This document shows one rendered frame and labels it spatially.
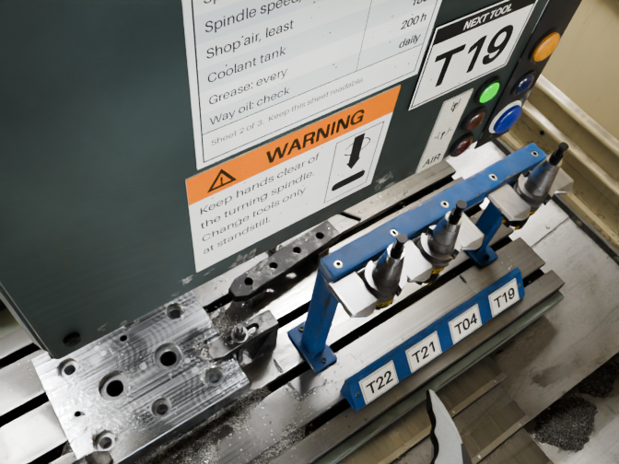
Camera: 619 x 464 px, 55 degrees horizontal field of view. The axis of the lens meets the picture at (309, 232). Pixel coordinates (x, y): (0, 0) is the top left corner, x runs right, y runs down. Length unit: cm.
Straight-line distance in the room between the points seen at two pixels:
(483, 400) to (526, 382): 12
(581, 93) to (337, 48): 115
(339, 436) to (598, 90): 89
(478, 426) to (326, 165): 106
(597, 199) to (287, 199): 118
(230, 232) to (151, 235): 6
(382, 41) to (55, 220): 20
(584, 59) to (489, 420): 80
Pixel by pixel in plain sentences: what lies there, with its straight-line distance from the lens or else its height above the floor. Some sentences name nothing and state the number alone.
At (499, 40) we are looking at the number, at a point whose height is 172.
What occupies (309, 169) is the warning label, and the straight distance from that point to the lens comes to 40.
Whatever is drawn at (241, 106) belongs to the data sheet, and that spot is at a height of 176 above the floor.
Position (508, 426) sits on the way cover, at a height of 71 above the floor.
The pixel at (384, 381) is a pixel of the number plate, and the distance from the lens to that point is 114.
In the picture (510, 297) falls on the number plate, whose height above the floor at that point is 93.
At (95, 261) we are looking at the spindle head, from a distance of 36.
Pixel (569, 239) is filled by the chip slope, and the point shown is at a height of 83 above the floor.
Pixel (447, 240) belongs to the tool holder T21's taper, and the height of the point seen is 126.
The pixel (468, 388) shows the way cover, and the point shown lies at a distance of 141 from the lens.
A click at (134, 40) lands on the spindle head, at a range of 26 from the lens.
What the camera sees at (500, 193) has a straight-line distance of 105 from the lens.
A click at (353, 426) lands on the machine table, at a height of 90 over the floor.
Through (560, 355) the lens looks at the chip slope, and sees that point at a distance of 151.
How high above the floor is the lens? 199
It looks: 57 degrees down
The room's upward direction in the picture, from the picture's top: 11 degrees clockwise
